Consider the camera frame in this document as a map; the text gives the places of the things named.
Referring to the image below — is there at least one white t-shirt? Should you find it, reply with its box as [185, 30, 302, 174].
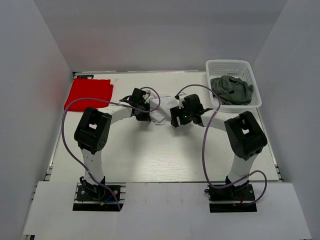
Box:
[149, 94, 179, 126]

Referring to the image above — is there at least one dark grey t-shirt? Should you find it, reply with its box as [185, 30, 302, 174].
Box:
[210, 75, 254, 106]

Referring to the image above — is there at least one folded red t-shirt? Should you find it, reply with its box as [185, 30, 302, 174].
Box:
[63, 78, 114, 112]

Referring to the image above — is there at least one white plastic basket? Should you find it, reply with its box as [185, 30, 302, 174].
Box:
[205, 59, 262, 114]

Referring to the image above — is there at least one blue label sticker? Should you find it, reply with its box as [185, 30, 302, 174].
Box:
[76, 74, 94, 79]

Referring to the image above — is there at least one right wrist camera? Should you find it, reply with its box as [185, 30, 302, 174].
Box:
[174, 92, 187, 109]

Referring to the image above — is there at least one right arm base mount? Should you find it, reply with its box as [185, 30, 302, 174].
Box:
[204, 183, 257, 213]

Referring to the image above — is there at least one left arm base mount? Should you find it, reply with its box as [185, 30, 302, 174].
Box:
[72, 183, 126, 212]

